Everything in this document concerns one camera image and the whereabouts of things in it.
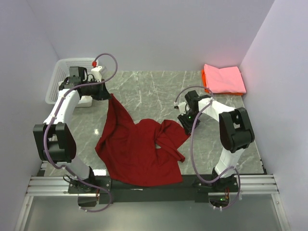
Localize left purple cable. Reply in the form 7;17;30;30
42;52;118;213

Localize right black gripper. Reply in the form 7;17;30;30
178;110;203;136

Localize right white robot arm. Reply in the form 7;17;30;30
174;90;255;192

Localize red t shirt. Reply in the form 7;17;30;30
95;96;189;187

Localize white plastic basket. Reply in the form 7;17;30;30
45;58;112;108

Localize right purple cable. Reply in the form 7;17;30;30
173;86;242;210

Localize orange folded t shirt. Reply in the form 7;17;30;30
201;70;244;96

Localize purple cable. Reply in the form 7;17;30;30
173;86;242;210
42;52;118;213

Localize aluminium frame rail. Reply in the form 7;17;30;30
15;175;291;231

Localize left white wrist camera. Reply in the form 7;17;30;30
90;61;107;82

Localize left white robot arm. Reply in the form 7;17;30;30
33;65;111;193

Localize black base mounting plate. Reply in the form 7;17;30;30
68;175;238;207

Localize pink folded t shirt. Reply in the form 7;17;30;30
203;64;246;94

